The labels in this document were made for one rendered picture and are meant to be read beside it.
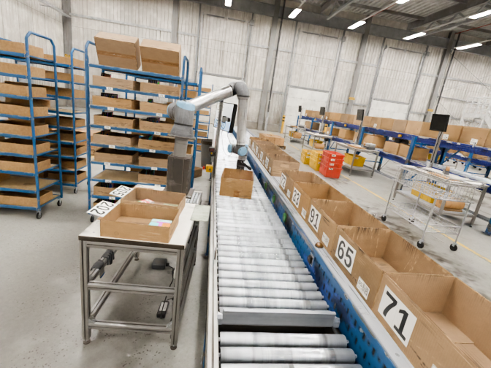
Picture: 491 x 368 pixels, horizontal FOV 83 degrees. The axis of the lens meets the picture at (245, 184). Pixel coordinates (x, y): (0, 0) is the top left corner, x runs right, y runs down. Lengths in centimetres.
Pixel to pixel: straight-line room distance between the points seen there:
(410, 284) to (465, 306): 18
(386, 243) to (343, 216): 39
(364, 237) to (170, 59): 259
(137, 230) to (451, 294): 147
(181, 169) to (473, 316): 194
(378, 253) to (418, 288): 41
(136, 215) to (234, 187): 92
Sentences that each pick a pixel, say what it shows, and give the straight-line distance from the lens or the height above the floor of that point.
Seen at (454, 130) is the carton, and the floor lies 162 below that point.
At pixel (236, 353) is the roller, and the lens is 111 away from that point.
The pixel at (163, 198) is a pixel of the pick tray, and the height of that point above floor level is 79.
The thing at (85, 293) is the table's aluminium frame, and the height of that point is 38.
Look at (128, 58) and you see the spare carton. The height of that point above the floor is 185.
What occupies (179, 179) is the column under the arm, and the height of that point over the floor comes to 89.
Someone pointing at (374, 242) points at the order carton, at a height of 97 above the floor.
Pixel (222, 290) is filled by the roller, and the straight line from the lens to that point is 134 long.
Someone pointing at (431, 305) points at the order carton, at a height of 92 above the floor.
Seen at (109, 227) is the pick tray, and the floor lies 81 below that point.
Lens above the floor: 156
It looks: 16 degrees down
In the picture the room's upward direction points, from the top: 8 degrees clockwise
